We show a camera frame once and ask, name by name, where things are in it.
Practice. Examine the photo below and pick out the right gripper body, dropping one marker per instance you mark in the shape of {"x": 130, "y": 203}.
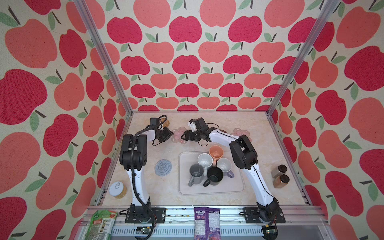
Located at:
{"x": 195, "y": 136}

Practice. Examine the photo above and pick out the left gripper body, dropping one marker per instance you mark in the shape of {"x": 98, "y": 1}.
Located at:
{"x": 163, "y": 134}

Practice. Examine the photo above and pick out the pink flower silicone coaster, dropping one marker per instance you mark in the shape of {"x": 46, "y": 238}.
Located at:
{"x": 177, "y": 134}

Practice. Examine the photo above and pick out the round grey felt coaster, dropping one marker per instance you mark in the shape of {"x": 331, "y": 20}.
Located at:
{"x": 163, "y": 167}

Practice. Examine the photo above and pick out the round woven rattan coaster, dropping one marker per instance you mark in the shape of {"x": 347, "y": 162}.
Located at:
{"x": 166, "y": 123}

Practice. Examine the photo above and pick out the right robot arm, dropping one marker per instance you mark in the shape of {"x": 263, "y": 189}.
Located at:
{"x": 245, "y": 158}

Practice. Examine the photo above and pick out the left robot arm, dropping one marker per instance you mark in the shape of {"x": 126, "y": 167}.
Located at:
{"x": 133, "y": 158}

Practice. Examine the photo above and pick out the peach orange mug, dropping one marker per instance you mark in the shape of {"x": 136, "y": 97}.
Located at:
{"x": 216, "y": 152}

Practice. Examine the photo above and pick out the grey mug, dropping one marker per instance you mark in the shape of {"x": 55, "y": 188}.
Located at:
{"x": 196, "y": 175}

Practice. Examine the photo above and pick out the black mug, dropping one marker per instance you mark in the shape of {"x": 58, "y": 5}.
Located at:
{"x": 214, "y": 175}

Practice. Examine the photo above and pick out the translucent white tray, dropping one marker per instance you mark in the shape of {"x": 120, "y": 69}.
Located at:
{"x": 227, "y": 185}

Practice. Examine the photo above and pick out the yellow tin can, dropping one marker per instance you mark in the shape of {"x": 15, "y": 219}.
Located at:
{"x": 118, "y": 190}

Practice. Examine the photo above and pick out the brown spice jar front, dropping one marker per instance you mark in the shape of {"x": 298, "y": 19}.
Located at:
{"x": 281, "y": 181}

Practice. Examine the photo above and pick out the purple snack bag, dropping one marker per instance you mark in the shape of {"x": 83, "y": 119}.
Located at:
{"x": 207, "y": 223}

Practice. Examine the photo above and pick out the green snack bag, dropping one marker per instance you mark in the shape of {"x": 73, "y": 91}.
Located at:
{"x": 101, "y": 225}

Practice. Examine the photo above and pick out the white lilac handled mug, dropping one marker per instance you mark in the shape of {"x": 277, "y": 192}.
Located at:
{"x": 226, "y": 166}

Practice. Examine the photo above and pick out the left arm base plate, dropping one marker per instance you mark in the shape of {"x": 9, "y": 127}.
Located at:
{"x": 141, "y": 215}

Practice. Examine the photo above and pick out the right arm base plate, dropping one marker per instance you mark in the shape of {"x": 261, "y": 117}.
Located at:
{"x": 257, "y": 216}

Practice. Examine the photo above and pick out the aluminium front rail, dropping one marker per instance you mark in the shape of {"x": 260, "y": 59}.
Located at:
{"x": 179, "y": 224}

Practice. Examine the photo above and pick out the aluminium corner frame post left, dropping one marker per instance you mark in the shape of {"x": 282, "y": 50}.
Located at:
{"x": 86, "y": 16}

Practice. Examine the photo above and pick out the aluminium corner frame post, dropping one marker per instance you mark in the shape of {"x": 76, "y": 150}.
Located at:
{"x": 86, "y": 16}
{"x": 319, "y": 24}

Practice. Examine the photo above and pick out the aluminium corner frame post right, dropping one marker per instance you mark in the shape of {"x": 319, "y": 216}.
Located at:
{"x": 319, "y": 24}

